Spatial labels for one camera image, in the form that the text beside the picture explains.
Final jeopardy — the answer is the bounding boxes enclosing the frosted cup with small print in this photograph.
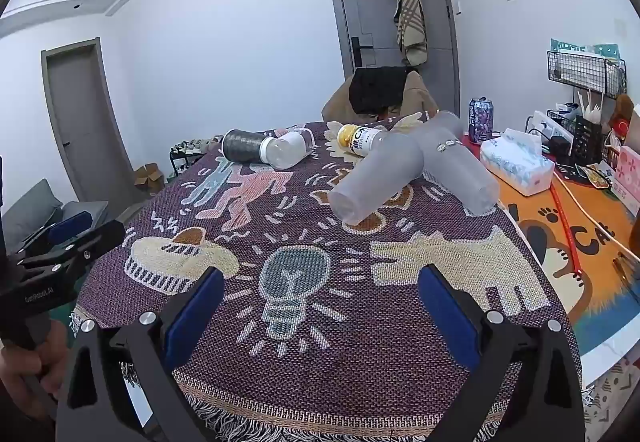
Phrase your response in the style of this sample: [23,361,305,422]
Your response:
[415,110,501,217]

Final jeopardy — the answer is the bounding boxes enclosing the red strip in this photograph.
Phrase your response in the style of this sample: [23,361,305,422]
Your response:
[547,182,586,283]

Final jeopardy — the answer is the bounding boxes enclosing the shoe rack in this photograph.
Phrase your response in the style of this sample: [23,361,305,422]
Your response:
[170,134,226,183]

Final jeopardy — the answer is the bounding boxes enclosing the cardboard boxes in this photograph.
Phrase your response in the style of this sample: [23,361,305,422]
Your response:
[132,163,166,195]

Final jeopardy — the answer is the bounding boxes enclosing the brown plush toy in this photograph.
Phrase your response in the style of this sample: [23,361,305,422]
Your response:
[609,94,637,135]

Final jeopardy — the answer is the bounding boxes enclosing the black mesh basket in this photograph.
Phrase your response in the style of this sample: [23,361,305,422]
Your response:
[570,114,619,167]

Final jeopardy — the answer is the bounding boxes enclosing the yellow-capped white bottle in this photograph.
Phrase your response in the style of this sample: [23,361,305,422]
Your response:
[337,123,391,157]

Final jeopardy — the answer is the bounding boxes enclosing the pink box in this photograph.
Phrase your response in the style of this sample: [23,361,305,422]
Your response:
[611,144,640,205]

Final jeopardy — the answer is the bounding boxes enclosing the plain grey door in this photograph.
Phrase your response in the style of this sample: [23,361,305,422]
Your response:
[41,38,137,209]

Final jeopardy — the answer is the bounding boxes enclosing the person's left hand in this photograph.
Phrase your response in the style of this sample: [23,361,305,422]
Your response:
[0,319,69,419]

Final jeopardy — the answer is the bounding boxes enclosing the black wire wall rack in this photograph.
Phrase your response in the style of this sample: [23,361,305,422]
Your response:
[546,50,627,99]

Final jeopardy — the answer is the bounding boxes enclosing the plaid scarf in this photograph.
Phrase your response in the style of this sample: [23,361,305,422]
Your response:
[387,0,429,68]

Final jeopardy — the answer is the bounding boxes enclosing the white tissue pack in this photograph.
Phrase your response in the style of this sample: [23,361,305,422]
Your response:
[480,128,555,197]

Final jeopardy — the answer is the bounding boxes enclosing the white cable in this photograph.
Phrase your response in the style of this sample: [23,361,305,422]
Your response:
[552,171,640,259]

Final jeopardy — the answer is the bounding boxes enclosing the frosted plastic cup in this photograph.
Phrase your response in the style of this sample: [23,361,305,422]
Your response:
[327,129,426,229]

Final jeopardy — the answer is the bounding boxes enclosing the printed woven blanket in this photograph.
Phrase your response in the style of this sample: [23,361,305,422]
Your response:
[70,114,583,442]

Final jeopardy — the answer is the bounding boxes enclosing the orange cat print mat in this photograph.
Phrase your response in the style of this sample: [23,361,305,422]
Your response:
[492,137,640,354]

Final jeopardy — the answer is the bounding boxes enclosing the white power strip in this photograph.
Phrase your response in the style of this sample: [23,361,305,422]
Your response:
[525,110,574,143]

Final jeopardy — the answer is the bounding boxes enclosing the black garment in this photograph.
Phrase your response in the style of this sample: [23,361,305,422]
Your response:
[348,66,409,115]

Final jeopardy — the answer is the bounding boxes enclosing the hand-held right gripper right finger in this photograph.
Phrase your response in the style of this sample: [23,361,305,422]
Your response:
[417,264,586,442]

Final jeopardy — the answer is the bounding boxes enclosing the dark bottle white cap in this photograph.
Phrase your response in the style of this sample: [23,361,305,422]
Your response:
[221,129,274,164]

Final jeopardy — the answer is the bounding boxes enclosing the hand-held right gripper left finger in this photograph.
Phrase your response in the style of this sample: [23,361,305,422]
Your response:
[55,266,226,442]

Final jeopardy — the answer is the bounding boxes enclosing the white translucent cup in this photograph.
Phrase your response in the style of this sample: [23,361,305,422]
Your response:
[259,129,316,171]

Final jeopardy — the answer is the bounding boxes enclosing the grey sofa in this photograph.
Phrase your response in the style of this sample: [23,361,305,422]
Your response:
[0,179,109,253]

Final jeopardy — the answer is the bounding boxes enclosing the grey door with handle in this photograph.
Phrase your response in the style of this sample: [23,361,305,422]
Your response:
[320,0,461,123]

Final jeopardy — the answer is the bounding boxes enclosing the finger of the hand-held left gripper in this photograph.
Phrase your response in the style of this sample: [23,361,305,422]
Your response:
[22,211,94,253]
[17,220,126,279]

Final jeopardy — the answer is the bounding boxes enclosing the white plastic cutlery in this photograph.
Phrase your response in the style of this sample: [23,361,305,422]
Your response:
[576,89,604,123]

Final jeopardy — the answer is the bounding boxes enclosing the purple drink can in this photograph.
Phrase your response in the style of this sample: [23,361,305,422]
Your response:
[468,96,495,145]

